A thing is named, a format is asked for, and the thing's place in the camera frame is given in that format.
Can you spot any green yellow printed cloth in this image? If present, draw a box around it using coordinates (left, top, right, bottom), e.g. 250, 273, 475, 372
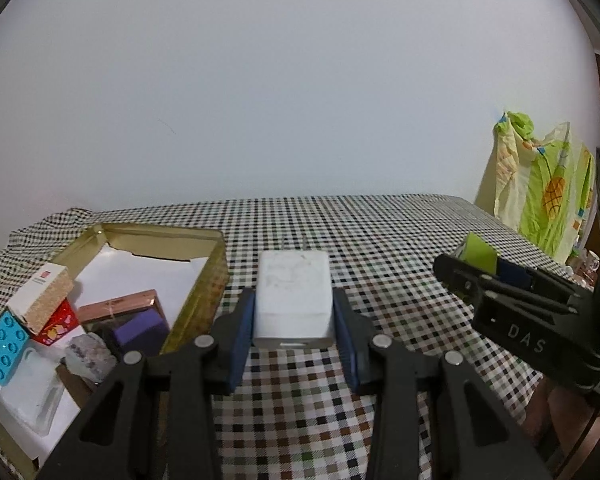
474, 109, 597, 265

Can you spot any clear plastic case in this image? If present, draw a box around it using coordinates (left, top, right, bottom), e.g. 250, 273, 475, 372
0, 347, 66, 436

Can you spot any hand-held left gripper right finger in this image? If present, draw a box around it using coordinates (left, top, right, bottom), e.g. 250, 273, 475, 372
332, 287, 553, 480

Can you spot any white box with red label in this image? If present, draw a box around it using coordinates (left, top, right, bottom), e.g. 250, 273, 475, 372
7, 262, 76, 333

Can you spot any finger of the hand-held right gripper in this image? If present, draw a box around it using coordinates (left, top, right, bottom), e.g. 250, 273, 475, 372
433, 254, 576, 313
495, 259, 581, 301

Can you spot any blue toy brick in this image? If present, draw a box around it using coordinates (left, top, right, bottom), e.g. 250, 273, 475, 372
0, 311, 31, 387

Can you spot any red patterned box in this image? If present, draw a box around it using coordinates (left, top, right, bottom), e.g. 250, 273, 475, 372
30, 299, 81, 347

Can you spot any purple block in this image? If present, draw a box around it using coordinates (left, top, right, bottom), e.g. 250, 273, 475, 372
111, 308, 171, 358

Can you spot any grey rock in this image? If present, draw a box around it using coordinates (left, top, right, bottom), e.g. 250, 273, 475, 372
64, 332, 118, 386

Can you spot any checkered tablecloth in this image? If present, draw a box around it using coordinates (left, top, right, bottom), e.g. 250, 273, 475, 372
0, 194, 581, 480

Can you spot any white printed mug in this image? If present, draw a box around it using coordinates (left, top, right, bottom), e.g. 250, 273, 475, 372
581, 250, 600, 282

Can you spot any gold metal tray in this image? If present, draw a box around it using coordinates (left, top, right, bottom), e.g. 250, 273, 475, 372
0, 223, 229, 480

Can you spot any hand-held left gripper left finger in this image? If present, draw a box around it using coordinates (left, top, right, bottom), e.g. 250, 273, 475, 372
37, 287, 257, 480

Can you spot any green toy brick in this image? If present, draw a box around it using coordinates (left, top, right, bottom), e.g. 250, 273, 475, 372
457, 232, 498, 276

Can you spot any white paper liner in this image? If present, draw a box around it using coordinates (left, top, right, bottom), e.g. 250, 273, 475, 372
0, 245, 208, 466

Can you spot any copper coloured box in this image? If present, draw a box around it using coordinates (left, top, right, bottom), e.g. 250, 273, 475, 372
75, 289, 163, 328

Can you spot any brown box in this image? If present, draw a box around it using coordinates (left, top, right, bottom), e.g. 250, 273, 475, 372
55, 365, 96, 397

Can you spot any white charger plug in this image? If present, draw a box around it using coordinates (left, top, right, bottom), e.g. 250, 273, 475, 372
251, 235, 336, 351

